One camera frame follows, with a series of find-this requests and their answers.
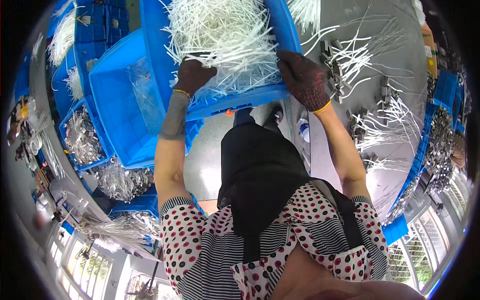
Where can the person's left hand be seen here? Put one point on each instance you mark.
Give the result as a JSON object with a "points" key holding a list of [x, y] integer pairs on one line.
{"points": [[193, 77]]}

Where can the person's right hand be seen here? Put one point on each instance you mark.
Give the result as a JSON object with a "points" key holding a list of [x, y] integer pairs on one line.
{"points": [[304, 82]]}

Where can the person's left fingers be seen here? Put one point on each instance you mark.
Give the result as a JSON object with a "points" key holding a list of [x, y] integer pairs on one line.
{"points": [[202, 65]]}

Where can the person's right fingers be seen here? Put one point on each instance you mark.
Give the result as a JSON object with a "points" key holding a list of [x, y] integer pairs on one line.
{"points": [[288, 58]]}

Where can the blue crate holding white tubes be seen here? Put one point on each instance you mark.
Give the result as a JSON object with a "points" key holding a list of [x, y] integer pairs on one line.
{"points": [[157, 45]]}

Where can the heap of loose white tubes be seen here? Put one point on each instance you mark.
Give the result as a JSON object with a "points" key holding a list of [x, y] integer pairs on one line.
{"points": [[225, 37]]}

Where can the small orange tag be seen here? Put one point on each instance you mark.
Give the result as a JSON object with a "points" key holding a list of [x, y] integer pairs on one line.
{"points": [[229, 111]]}

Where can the person's legs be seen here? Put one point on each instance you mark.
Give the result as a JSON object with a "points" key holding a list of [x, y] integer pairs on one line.
{"points": [[275, 117]]}

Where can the clear water bottle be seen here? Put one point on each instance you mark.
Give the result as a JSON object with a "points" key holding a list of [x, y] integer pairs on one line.
{"points": [[304, 129]]}

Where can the spread of white clipped tubes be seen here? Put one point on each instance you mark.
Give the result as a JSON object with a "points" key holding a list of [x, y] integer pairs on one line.
{"points": [[360, 75]]}

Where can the large empty blue crate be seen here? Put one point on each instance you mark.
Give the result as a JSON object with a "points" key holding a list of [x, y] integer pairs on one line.
{"points": [[120, 112]]}

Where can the stack of dark blue crates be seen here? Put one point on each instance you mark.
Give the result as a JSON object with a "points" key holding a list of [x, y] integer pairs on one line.
{"points": [[95, 26]]}

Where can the blue crate with tube bundle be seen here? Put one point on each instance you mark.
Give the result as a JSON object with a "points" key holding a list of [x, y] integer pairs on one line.
{"points": [[69, 84]]}

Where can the brown cardboard carton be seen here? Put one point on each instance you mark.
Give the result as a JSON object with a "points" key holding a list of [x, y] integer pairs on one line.
{"points": [[430, 48]]}

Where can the bundle of white tubes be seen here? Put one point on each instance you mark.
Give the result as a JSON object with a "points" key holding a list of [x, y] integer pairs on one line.
{"points": [[62, 37]]}

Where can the person's body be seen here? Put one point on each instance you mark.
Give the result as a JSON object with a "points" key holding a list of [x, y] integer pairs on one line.
{"points": [[262, 225]]}

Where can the row of crates with clips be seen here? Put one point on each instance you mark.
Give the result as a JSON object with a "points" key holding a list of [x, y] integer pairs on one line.
{"points": [[438, 138]]}

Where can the cluttered side workbench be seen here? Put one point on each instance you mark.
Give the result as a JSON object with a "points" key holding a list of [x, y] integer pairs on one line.
{"points": [[33, 150]]}

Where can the small empty blue crate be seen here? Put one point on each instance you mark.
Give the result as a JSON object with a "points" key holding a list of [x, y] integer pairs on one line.
{"points": [[395, 229]]}

